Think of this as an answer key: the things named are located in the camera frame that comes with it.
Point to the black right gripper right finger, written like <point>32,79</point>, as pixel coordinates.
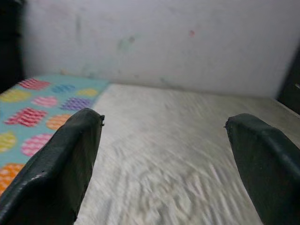
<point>269,178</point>

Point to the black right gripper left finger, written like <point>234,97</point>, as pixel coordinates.
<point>51,178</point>

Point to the teal sheet colourful shapes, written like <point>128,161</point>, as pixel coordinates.
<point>35,100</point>

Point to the dark tufted headboard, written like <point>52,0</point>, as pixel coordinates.
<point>290,89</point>

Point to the white quilted mattress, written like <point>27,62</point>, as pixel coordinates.
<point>164,152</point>

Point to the black furniture piece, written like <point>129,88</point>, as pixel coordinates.
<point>10,47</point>

